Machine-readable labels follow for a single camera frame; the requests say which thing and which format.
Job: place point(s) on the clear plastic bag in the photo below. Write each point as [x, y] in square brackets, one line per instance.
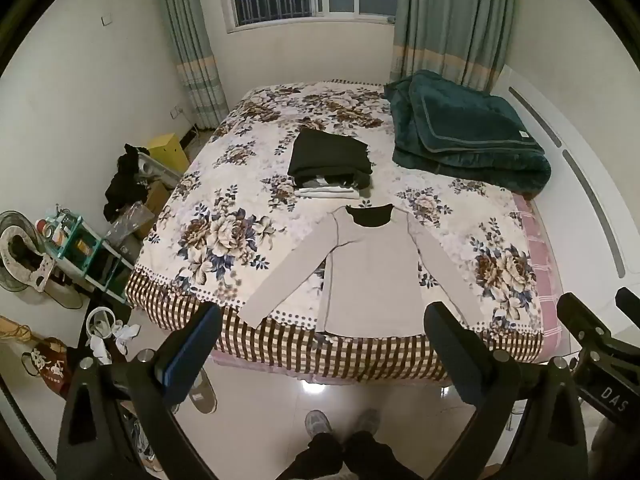
[125, 222]

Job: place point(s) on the wall switch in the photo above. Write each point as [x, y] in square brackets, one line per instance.
[105, 20]

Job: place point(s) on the white round frame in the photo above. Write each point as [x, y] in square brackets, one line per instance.
[100, 324]

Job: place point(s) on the cardboard box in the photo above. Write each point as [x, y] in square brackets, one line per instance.
[155, 199]

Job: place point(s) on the wall socket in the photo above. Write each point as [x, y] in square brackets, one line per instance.
[175, 111]

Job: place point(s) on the white slippers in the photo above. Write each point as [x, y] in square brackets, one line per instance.
[122, 334]

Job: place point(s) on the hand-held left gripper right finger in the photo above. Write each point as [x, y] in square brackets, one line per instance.
[459, 360]

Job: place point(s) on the person's right grey shoe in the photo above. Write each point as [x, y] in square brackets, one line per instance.
[369, 420]

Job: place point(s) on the yellow box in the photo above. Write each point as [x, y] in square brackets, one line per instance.
[169, 151]

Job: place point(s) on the person's right leg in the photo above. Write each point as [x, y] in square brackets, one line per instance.
[382, 457]

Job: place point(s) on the person's left leg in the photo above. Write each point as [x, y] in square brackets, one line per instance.
[320, 457]

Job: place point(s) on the person's left grey shoe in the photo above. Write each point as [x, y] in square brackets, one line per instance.
[318, 422]

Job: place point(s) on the standing fan with cover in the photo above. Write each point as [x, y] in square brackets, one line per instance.
[22, 260]

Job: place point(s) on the grey folded garment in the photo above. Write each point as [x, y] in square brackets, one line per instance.
[320, 182]

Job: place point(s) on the white folded garment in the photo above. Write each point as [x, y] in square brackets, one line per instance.
[325, 192]

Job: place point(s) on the green striped curtain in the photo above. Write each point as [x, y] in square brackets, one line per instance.
[192, 45]
[450, 25]

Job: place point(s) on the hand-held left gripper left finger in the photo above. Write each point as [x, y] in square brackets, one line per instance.
[186, 357]

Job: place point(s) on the floral bedspread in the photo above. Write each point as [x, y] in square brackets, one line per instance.
[240, 220]

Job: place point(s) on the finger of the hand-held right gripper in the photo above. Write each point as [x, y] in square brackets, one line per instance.
[580, 312]
[629, 302]

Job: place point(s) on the black clothing heap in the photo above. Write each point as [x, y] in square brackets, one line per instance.
[125, 180]

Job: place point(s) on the person's leg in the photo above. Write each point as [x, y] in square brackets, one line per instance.
[382, 457]
[320, 457]

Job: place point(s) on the black folded garment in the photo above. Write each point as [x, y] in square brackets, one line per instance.
[330, 157]

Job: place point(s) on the teal storage shelf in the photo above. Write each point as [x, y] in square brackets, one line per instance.
[85, 252]

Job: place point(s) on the person's grey shoe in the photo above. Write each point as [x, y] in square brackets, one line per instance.
[369, 420]
[318, 422]

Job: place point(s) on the grey long-sleeve shirt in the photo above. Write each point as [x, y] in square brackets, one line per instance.
[370, 275]

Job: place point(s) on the dark green folded blanket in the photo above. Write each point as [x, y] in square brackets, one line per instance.
[465, 130]

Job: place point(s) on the pink checked mattress sheet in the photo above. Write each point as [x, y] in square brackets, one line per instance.
[542, 265]

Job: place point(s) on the white bed headboard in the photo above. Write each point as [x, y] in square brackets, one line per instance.
[570, 185]

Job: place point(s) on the red printed bag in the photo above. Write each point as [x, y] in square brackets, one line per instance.
[50, 366]

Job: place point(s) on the grey slipper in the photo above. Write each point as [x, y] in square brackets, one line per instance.
[202, 394]

